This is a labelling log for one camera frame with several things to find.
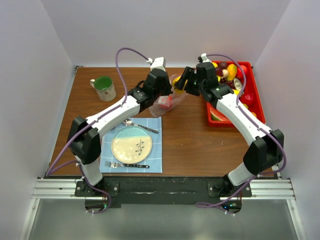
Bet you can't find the clear zip top bag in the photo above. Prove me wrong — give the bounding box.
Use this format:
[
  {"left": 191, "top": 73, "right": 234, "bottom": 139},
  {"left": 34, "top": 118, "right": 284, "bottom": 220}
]
[{"left": 149, "top": 74, "right": 188, "bottom": 118}]

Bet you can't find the red apple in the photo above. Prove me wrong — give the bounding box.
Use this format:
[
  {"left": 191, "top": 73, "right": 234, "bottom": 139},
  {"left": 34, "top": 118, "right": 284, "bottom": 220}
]
[
  {"left": 235, "top": 65, "right": 248, "bottom": 80},
  {"left": 158, "top": 95, "right": 173, "bottom": 109}
]

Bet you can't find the dark purple fruit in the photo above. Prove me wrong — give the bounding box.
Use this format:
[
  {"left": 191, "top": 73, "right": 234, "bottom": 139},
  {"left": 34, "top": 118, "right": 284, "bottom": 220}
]
[{"left": 215, "top": 61, "right": 228, "bottom": 77}]

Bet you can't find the white garlic bulb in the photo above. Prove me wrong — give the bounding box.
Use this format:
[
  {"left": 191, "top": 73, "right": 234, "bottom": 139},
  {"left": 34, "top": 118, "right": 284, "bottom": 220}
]
[{"left": 222, "top": 69, "right": 229, "bottom": 78}]

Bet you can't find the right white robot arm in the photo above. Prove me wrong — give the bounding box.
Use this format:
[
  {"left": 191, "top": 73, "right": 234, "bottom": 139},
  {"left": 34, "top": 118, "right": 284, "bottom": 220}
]
[{"left": 172, "top": 62, "right": 285, "bottom": 197}]

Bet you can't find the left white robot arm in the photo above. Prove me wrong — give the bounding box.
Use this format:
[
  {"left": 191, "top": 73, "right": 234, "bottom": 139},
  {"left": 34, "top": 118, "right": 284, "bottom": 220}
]
[{"left": 67, "top": 69, "right": 172, "bottom": 196}]

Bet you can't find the purple grape bunch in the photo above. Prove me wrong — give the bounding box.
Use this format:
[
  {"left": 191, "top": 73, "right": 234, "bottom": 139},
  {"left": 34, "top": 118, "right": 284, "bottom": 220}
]
[{"left": 220, "top": 78, "right": 236, "bottom": 90}]

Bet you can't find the silver toy fish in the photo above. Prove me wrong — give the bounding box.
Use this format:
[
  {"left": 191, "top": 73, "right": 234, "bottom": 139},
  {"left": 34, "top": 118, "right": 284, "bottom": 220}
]
[{"left": 233, "top": 77, "right": 243, "bottom": 92}]

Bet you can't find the watermelon slice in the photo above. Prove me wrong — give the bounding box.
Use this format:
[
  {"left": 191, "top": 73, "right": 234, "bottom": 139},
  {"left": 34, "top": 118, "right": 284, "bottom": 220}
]
[{"left": 210, "top": 111, "right": 226, "bottom": 122}]

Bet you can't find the metal spoon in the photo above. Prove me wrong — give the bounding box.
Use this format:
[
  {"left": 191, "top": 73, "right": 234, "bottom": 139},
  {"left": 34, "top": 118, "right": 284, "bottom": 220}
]
[{"left": 122, "top": 118, "right": 159, "bottom": 134}]

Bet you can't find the red strawberry toy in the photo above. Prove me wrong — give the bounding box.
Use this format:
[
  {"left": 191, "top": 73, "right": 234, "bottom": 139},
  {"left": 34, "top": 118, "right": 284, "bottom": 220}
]
[{"left": 240, "top": 93, "right": 255, "bottom": 106}]

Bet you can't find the red plastic bin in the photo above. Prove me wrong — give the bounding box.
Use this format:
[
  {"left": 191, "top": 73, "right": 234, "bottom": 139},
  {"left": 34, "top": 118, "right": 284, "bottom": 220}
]
[{"left": 206, "top": 61, "right": 266, "bottom": 129}]

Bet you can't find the green floral mug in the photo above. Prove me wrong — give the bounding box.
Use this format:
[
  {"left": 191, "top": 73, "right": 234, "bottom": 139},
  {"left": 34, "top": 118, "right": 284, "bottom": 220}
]
[{"left": 89, "top": 76, "right": 116, "bottom": 102}]

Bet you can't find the cream and teal plate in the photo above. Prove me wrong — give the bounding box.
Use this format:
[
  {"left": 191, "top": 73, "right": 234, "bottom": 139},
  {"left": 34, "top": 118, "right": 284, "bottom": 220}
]
[{"left": 111, "top": 126, "right": 153, "bottom": 164}]

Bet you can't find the metal fork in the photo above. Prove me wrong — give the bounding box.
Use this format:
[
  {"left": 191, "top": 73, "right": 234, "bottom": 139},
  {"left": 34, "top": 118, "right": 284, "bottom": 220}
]
[{"left": 104, "top": 161, "right": 150, "bottom": 169}]

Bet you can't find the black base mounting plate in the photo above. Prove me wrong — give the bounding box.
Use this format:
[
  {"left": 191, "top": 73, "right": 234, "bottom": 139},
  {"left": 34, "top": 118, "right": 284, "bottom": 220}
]
[{"left": 74, "top": 176, "right": 252, "bottom": 210}]

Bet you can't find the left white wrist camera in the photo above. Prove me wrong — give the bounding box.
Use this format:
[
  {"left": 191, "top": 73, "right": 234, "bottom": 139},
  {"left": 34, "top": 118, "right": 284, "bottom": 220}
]
[{"left": 146, "top": 57, "right": 166, "bottom": 72}]

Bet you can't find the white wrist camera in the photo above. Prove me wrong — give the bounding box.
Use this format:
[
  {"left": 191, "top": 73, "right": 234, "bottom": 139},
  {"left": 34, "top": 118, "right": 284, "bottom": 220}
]
[
  {"left": 198, "top": 53, "right": 212, "bottom": 63},
  {"left": 146, "top": 57, "right": 166, "bottom": 72}
]

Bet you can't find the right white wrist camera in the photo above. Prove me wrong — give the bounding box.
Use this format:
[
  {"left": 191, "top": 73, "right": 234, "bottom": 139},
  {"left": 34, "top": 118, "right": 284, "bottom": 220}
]
[{"left": 198, "top": 53, "right": 212, "bottom": 63}]

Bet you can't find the aluminium frame rail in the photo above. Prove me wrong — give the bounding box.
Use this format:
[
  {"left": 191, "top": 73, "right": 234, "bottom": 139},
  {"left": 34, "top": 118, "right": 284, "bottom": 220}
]
[{"left": 32, "top": 176, "right": 295, "bottom": 200}]

